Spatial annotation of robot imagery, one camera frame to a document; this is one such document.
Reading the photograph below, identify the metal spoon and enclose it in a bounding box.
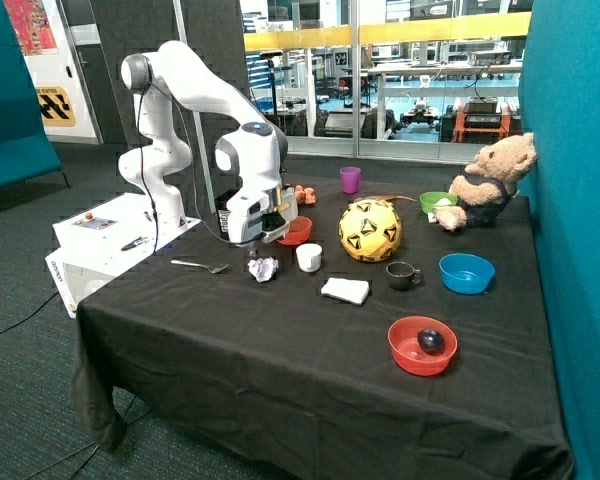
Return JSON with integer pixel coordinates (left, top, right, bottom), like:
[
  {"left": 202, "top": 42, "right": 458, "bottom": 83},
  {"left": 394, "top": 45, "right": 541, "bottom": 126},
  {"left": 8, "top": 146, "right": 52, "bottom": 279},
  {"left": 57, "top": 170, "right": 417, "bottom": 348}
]
[{"left": 170, "top": 259, "right": 229, "bottom": 274}]

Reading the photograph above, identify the purple plastic cup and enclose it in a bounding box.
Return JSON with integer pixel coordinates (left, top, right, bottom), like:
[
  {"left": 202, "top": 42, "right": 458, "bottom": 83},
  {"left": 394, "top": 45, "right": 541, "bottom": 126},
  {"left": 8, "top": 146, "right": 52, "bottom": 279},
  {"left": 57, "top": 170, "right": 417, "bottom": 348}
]
[{"left": 339, "top": 166, "right": 361, "bottom": 194}]

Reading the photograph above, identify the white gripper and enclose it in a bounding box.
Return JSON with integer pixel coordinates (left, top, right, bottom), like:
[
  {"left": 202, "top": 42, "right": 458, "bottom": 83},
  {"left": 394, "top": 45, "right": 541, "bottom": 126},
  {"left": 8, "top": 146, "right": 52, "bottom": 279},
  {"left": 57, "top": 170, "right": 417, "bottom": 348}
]
[{"left": 227, "top": 185, "right": 297, "bottom": 257}]

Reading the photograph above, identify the black tablecloth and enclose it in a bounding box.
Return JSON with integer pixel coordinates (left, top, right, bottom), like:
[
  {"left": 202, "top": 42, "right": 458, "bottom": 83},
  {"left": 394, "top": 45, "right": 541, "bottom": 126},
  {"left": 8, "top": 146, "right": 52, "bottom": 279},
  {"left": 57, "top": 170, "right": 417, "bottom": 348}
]
[{"left": 71, "top": 177, "right": 575, "bottom": 479}]

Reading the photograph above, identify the red bowl front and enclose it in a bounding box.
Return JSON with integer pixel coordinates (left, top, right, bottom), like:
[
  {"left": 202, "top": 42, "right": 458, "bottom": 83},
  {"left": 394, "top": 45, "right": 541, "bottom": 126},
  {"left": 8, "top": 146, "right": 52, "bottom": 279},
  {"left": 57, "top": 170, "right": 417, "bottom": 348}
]
[{"left": 387, "top": 316, "right": 458, "bottom": 377}]

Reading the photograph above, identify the paper ball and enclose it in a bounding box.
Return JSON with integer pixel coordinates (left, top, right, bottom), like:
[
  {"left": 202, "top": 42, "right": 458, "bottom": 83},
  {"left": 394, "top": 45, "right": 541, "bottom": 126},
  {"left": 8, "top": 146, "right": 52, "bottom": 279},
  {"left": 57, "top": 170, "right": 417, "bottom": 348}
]
[{"left": 247, "top": 257, "right": 279, "bottom": 283}]

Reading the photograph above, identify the black square bin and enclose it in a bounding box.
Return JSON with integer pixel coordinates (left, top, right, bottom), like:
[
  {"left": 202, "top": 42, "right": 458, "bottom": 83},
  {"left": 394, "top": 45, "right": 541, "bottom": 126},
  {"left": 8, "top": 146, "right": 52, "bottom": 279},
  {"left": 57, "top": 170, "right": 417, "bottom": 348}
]
[{"left": 214, "top": 189, "right": 239, "bottom": 243}]

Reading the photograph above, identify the yellow black soccer ball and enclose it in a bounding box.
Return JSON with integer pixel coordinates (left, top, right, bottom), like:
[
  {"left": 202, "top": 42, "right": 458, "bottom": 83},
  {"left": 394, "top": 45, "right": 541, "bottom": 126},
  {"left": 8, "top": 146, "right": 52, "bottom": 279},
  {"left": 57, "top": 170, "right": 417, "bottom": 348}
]
[{"left": 338, "top": 199, "right": 402, "bottom": 263}]

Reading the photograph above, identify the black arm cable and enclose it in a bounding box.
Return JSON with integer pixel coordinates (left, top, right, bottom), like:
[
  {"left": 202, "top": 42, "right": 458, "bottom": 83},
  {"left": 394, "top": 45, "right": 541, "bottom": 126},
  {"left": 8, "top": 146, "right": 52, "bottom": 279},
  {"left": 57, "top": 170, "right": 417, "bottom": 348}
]
[{"left": 134, "top": 82, "right": 241, "bottom": 251}]

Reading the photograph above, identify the green bowl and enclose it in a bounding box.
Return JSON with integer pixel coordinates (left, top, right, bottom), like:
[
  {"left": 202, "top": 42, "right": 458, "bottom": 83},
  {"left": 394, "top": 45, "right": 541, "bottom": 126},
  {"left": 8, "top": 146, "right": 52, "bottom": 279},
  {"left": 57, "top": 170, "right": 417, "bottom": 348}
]
[{"left": 419, "top": 191, "right": 458, "bottom": 214}]

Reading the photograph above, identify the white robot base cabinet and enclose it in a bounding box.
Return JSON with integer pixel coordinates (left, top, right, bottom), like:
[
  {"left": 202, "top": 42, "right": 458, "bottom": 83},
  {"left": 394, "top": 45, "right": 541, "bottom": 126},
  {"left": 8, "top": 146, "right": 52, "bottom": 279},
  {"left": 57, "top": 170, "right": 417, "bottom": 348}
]
[{"left": 45, "top": 193, "right": 200, "bottom": 318}]

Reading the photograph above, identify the small brown plush toy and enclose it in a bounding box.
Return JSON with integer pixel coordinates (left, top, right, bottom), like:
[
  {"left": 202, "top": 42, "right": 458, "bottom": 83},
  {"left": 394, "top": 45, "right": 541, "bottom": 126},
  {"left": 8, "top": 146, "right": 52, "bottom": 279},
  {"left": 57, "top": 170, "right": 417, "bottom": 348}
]
[{"left": 294, "top": 185, "right": 317, "bottom": 205}]

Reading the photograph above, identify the teal sofa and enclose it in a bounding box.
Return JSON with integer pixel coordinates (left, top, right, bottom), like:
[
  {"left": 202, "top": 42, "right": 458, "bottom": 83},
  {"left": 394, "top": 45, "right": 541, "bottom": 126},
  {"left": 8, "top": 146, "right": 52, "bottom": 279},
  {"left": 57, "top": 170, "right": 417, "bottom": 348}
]
[{"left": 0, "top": 1, "right": 62, "bottom": 188}]

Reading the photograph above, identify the black mug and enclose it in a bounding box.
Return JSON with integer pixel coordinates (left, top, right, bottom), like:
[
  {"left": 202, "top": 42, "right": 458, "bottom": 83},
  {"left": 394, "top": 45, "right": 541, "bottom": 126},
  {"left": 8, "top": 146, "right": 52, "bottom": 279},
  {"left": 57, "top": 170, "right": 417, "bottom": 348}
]
[{"left": 385, "top": 261, "right": 423, "bottom": 292}]

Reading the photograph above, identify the dark purple plum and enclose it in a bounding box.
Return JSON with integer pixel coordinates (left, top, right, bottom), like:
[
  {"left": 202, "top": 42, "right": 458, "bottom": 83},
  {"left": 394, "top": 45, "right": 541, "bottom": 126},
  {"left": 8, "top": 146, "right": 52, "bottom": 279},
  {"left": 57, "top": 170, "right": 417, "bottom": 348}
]
[{"left": 417, "top": 328, "right": 445, "bottom": 355}]

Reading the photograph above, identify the teal partition wall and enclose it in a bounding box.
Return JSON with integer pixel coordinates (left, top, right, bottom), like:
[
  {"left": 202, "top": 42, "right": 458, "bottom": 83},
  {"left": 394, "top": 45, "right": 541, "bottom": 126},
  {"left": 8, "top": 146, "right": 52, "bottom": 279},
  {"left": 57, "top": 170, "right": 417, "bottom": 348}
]
[{"left": 519, "top": 1, "right": 600, "bottom": 479}]

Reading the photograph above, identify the brown teddy bear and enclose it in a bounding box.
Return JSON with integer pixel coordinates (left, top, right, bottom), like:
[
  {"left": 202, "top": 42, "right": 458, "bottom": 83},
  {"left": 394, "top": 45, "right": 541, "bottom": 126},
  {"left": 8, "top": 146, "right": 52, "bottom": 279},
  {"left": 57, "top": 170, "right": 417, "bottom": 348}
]
[{"left": 435, "top": 132, "right": 537, "bottom": 231}]

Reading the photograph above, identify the red bowl near bin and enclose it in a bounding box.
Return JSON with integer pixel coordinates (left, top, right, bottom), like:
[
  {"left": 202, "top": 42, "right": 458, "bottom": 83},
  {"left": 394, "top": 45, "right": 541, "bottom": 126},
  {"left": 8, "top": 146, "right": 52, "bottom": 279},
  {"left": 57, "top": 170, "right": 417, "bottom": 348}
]
[{"left": 278, "top": 215, "right": 313, "bottom": 246}]

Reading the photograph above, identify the white cup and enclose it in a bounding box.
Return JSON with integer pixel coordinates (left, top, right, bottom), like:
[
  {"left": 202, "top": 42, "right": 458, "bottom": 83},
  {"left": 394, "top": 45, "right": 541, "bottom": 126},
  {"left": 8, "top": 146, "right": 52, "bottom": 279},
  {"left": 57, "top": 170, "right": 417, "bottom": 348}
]
[{"left": 296, "top": 243, "right": 322, "bottom": 273}]

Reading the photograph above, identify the blue bowl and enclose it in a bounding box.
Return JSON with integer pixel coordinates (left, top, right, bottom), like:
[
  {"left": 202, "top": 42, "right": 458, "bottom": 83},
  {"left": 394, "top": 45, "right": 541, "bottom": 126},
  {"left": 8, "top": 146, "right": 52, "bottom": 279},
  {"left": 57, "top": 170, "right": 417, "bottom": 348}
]
[{"left": 439, "top": 253, "right": 495, "bottom": 295}]

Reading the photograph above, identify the white folded cloth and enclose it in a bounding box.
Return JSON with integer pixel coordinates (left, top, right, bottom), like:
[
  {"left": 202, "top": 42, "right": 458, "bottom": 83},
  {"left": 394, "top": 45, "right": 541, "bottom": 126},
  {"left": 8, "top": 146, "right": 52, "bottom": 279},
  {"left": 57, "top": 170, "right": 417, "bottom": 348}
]
[{"left": 320, "top": 277, "right": 370, "bottom": 306}]

